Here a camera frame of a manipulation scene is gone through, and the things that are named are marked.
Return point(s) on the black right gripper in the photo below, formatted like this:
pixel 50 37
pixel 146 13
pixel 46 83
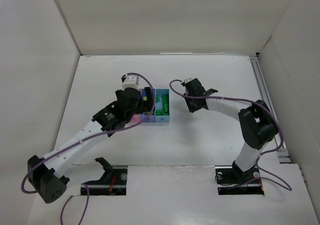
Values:
pixel 191 98

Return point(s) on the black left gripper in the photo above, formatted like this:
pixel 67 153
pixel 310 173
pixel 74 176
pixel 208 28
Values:
pixel 147 101

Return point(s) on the green lego plate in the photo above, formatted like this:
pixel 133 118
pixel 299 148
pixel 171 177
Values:
pixel 165 98

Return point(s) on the small green lego brick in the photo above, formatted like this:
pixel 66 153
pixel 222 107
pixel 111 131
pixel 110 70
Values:
pixel 159 112

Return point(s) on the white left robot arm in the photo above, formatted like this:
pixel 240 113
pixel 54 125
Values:
pixel 52 174

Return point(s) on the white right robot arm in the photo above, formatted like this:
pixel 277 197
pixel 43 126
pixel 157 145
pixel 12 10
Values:
pixel 257 126

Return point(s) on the light blue plastic bin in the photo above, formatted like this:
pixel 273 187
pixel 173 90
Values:
pixel 164 118

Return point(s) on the pink plastic bin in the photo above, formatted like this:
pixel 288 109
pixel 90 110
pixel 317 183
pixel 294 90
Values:
pixel 136 118

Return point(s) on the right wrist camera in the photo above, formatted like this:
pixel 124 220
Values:
pixel 184 82

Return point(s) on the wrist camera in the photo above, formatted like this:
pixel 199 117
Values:
pixel 184 82
pixel 130 81

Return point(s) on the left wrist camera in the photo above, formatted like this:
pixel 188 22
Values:
pixel 130 81

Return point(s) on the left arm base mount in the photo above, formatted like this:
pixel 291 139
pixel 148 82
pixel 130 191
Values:
pixel 113 181

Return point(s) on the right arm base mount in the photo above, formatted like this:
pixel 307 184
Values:
pixel 233 181

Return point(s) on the aluminium rail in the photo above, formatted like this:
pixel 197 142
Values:
pixel 282 153

